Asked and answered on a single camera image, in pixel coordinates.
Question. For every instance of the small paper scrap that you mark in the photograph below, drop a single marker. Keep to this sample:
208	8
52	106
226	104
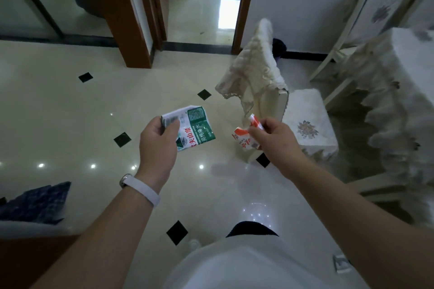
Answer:
340	262

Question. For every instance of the brown wooden door frame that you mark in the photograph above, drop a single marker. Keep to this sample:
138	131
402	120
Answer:
135	11

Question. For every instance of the person's left hand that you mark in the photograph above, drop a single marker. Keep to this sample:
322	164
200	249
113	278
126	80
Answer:
156	153

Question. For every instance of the person's right thumb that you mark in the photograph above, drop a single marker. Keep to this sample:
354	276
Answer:
255	133

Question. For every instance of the white wristband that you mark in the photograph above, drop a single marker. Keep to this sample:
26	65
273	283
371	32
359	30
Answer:
139	189

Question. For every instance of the person's dark trousers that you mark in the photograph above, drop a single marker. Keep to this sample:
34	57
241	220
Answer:
251	229

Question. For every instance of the red and white wrapper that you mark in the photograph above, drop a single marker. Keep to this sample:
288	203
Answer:
246	136

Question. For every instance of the cream chair with lace cover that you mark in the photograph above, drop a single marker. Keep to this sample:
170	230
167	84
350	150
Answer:
271	95

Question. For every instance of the dark round object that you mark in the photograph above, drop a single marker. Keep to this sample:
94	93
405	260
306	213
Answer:
279	47

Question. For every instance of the table with lace tablecloth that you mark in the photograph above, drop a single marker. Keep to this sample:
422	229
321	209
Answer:
396	106

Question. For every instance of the person's left forearm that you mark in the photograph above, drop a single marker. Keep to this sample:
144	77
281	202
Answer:
101	241

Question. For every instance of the green and white label wrapper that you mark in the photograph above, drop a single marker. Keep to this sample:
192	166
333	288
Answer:
193	126

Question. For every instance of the white folding chair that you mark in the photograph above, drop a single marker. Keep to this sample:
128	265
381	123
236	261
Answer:
359	24

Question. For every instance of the person's right forearm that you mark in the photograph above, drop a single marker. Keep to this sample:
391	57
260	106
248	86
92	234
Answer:
359	231

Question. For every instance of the person's left thumb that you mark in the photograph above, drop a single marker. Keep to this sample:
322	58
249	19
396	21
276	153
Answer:
169	131

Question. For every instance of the person's right hand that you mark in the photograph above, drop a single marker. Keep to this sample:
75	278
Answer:
276	145

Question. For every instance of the person's white shirt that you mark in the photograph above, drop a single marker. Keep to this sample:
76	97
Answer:
244	265

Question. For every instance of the dark blue patterned cloth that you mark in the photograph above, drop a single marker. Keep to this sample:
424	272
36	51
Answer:
37	202

